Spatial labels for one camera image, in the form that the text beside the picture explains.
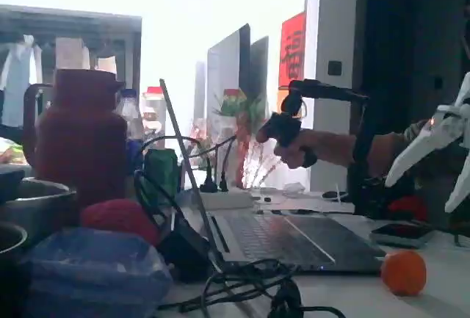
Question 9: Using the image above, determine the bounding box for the black leader arm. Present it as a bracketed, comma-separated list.
[256, 78, 430, 220]

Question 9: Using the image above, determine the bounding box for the orange fruit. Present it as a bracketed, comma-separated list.
[380, 249, 428, 297]

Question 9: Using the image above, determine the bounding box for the brown sleeved forearm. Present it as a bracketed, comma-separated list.
[369, 119, 434, 179]

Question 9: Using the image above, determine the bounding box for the person's right hand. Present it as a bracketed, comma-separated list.
[273, 129, 355, 169]

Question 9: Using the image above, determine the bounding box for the black smartphone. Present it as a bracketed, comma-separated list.
[369, 222, 435, 249]

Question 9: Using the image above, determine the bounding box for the silver laptop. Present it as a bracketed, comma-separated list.
[159, 78, 387, 275]

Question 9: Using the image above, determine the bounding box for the red calligraphy banner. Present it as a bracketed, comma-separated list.
[277, 12, 308, 120]

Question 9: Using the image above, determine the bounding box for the narrow dark glass panel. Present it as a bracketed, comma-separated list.
[250, 35, 270, 106]

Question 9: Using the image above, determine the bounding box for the red flower plant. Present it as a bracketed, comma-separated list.
[214, 88, 291, 190]

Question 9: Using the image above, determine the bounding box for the white power strip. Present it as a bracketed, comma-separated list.
[199, 189, 255, 211]

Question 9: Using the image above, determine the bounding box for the wide dark glass panel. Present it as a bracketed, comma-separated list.
[206, 23, 252, 139]

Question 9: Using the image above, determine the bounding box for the small black power adapter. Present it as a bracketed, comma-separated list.
[157, 228, 216, 283]

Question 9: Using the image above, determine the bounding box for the green can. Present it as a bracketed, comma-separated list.
[142, 148, 181, 201]

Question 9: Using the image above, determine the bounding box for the jar with red lid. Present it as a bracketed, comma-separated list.
[141, 85, 167, 139]

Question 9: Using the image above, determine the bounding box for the clear bottle blue cap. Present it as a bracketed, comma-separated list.
[116, 88, 145, 142]

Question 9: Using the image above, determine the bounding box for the red fabric pouch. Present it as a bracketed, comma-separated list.
[79, 198, 162, 246]

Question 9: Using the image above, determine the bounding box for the small beige paper bag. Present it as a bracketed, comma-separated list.
[96, 56, 118, 75]

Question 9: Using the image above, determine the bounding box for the dark red thermos jug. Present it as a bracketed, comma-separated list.
[23, 68, 129, 205]

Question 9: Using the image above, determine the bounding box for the wet wipes pack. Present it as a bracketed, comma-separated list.
[25, 226, 174, 318]

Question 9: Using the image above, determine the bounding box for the large beige paper bag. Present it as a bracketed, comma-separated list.
[54, 37, 91, 71]

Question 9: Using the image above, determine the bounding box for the dark wooden shelf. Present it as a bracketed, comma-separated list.
[0, 4, 143, 139]

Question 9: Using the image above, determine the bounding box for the stainless steel bowl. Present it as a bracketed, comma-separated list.
[0, 222, 29, 260]
[0, 177, 79, 245]

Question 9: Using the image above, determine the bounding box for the colourful snack bag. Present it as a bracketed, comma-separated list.
[0, 137, 27, 167]

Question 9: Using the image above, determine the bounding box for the white hanging garment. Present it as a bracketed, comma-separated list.
[0, 34, 43, 128]

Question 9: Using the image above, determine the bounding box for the black wall switch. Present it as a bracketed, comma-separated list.
[327, 59, 344, 77]

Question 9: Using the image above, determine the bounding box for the black cable bundle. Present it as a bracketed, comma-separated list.
[157, 258, 348, 318]

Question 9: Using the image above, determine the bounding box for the black plug with cable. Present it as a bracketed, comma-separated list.
[218, 134, 238, 191]
[141, 134, 218, 192]

